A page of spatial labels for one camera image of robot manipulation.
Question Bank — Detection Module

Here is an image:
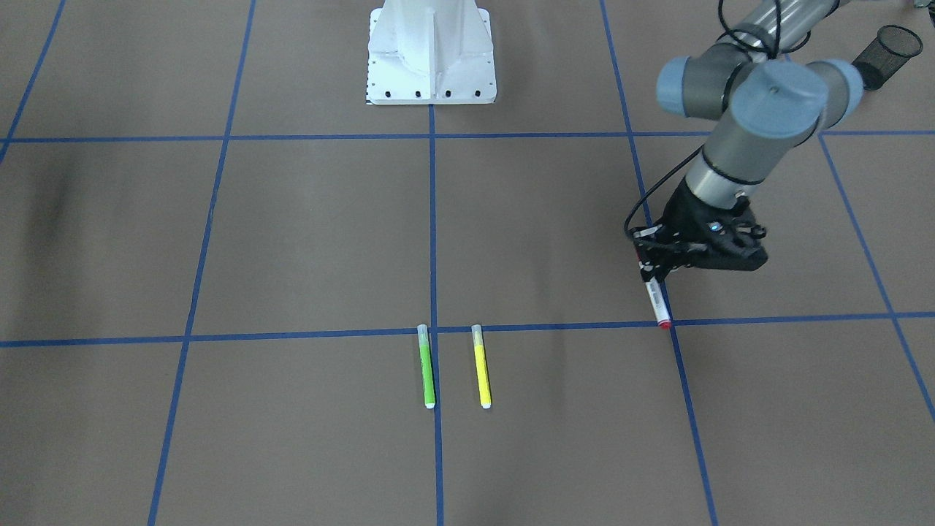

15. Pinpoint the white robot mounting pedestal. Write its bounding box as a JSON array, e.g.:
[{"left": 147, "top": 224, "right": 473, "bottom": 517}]
[{"left": 365, "top": 1, "right": 498, "bottom": 104}]

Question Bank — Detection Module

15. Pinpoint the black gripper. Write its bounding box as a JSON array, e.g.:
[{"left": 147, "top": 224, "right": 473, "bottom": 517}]
[{"left": 632, "top": 182, "right": 768, "bottom": 283}]

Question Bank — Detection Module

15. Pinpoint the black mesh pen cup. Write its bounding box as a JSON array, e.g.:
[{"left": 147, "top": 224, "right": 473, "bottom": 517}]
[{"left": 852, "top": 24, "right": 924, "bottom": 92}]

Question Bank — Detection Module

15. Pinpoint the yellow highlighter pen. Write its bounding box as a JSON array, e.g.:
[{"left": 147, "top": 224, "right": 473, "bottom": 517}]
[{"left": 471, "top": 325, "right": 493, "bottom": 410}]

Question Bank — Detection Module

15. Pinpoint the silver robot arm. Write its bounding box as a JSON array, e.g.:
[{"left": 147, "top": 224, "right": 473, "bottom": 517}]
[{"left": 625, "top": 1, "right": 863, "bottom": 283}]

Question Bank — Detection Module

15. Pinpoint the green highlighter pen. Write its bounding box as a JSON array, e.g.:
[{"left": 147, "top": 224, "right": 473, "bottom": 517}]
[{"left": 416, "top": 324, "right": 437, "bottom": 409}]

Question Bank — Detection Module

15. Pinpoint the red whiteboard marker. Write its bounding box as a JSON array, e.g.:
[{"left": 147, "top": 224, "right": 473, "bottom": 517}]
[{"left": 635, "top": 245, "right": 672, "bottom": 331}]

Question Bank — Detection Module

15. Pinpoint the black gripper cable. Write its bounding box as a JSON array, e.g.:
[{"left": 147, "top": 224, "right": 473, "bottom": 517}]
[{"left": 625, "top": 0, "right": 804, "bottom": 242}]

